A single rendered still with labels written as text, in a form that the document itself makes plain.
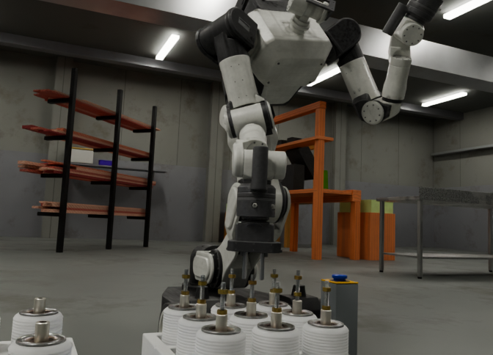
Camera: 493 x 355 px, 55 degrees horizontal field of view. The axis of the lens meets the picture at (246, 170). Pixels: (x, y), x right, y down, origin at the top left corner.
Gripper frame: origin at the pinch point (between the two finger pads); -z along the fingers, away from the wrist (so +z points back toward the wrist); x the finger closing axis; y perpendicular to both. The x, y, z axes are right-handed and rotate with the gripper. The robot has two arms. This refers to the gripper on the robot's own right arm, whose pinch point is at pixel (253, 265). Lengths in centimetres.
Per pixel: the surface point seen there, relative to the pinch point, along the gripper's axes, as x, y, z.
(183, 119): 219, -887, 224
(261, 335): -2.9, 14.3, -11.8
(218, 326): 5.0, 17.1, -9.9
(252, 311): -0.3, 1.0, -9.8
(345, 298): -22.9, -17.3, -8.5
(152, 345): 21.7, 1.3, -18.3
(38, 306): 43.2, 11.7, -9.4
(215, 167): 145, -902, 122
